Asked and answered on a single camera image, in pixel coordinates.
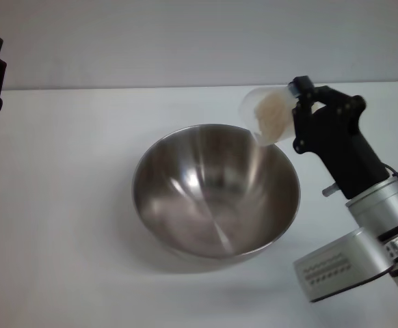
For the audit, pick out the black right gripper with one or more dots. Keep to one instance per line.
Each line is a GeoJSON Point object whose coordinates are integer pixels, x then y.
{"type": "Point", "coordinates": [342, 150]}

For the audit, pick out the white rice grains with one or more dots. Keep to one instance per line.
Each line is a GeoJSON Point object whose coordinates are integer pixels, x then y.
{"type": "Point", "coordinates": [272, 118]}

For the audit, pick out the clear plastic measuring cup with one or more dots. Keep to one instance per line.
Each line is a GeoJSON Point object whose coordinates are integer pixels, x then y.
{"type": "Point", "coordinates": [250, 102]}

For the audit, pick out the stainless steel mixing bowl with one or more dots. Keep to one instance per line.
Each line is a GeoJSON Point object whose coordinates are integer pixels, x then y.
{"type": "Point", "coordinates": [216, 205]}

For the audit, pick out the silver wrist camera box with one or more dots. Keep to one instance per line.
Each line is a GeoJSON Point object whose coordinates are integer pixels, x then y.
{"type": "Point", "coordinates": [339, 266]}

